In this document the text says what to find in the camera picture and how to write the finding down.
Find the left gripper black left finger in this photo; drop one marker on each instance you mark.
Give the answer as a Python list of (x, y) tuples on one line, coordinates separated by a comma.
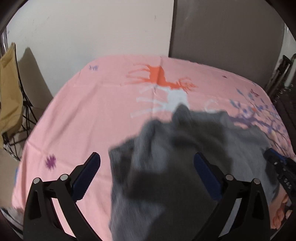
[(40, 219)]

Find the black metal rack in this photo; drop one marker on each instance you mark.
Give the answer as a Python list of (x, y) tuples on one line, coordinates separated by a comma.
[(281, 91)]

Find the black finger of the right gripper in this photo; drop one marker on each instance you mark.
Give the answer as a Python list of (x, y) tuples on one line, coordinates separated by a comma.
[(284, 167)]

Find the grey fleece garment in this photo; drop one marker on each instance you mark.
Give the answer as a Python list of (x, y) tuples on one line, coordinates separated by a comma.
[(158, 195)]

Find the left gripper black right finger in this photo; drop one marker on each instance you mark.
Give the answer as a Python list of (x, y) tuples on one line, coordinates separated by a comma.
[(241, 212)]

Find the pink floral bed sheet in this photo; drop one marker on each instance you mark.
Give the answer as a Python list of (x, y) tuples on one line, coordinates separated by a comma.
[(111, 98)]

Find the tan folding chair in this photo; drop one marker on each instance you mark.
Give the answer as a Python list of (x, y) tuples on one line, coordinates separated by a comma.
[(17, 116)]

